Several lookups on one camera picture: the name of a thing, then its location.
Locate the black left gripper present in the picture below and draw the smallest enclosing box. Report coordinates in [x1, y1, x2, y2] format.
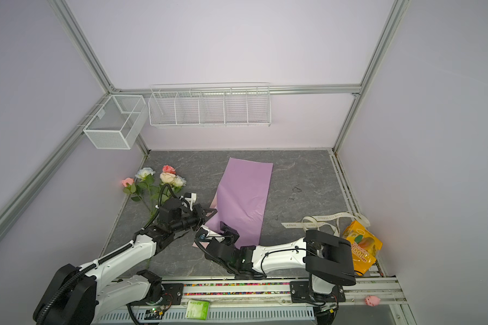
[171, 204, 218, 234]

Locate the pink purple wrapping paper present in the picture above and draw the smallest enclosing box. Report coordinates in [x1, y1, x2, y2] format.
[206, 158, 273, 249]

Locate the cream fake rose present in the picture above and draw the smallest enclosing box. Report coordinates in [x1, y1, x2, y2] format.
[159, 172, 176, 189]

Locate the red pink fake rose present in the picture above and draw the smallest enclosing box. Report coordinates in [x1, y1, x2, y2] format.
[162, 165, 176, 175]

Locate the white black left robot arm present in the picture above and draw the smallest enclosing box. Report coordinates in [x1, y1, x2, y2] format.
[33, 193, 217, 324]

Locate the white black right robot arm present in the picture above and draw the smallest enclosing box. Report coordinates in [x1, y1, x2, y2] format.
[194, 223, 357, 296]

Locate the green small packet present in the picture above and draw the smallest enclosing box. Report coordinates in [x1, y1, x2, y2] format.
[185, 299, 210, 320]

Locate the cream printed ribbon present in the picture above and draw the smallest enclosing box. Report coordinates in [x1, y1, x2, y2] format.
[282, 212, 371, 236]

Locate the white mesh box basket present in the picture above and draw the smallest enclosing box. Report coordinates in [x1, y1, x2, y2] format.
[84, 95, 149, 150]

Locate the yellow snack bag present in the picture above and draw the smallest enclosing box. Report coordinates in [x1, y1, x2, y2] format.
[342, 221, 383, 276]

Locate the small pink pig toy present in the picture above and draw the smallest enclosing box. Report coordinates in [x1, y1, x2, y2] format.
[365, 295, 381, 307]

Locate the white vented cable duct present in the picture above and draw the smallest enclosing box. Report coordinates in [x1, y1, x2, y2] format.
[93, 305, 316, 325]

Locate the white wire shelf basket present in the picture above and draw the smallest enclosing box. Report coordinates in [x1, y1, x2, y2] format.
[149, 83, 272, 127]

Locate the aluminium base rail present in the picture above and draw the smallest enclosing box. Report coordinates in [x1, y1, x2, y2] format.
[64, 277, 407, 310]

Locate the aluminium enclosure frame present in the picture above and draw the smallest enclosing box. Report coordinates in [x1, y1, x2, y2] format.
[0, 1, 393, 287]

